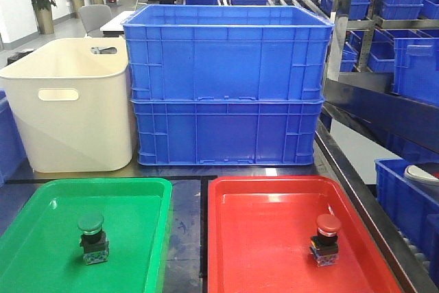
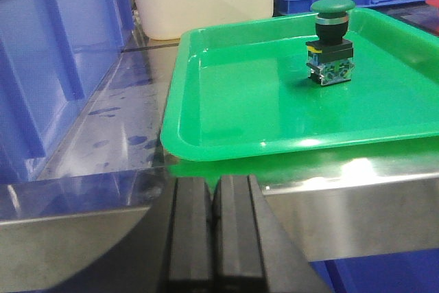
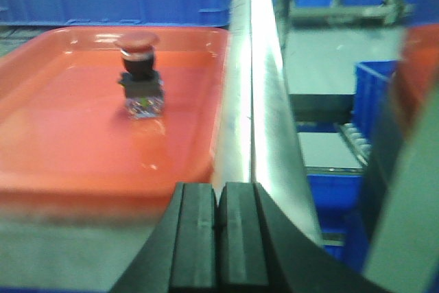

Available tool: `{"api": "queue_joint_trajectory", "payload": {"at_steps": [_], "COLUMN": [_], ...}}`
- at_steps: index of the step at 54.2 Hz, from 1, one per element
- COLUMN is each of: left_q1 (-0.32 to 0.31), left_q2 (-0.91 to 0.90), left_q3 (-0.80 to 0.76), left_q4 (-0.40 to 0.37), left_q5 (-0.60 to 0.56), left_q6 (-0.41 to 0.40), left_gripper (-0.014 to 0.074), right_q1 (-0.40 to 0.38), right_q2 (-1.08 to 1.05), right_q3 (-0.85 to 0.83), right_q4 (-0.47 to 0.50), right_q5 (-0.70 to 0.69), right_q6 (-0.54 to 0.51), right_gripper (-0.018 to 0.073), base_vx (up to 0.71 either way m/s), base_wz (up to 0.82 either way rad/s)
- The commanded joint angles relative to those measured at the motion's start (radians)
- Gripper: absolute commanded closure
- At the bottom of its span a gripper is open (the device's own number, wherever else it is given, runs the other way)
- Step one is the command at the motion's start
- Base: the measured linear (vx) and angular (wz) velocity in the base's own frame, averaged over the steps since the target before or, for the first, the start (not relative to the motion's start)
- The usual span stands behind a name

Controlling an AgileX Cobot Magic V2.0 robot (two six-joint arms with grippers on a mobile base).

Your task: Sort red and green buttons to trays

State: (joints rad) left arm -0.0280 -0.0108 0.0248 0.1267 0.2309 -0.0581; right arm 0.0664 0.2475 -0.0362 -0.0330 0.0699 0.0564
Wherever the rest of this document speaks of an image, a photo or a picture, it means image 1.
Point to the upper blue stacking crate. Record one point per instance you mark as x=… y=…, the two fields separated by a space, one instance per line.
x=216 y=52

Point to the lower blue stacking crate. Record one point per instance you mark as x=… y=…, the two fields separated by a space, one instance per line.
x=226 y=133

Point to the red plastic tray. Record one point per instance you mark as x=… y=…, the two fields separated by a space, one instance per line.
x=260 y=229

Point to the green mushroom push button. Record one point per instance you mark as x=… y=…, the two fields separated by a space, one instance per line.
x=93 y=239

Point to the blue stacking crate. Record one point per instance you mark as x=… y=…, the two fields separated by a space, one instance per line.
x=216 y=52
x=226 y=133

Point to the potted plant gold pot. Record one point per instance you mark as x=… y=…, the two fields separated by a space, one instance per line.
x=43 y=12

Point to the green plastic tray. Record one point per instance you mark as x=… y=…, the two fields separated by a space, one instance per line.
x=41 y=252

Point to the cream plastic basket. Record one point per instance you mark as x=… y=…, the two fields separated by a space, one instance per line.
x=71 y=102

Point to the grey office chair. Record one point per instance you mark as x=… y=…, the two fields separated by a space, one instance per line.
x=93 y=17

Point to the red mushroom push button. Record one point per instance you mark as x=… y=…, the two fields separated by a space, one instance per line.
x=324 y=246

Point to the blue bin lower right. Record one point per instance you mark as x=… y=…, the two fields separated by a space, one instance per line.
x=408 y=195

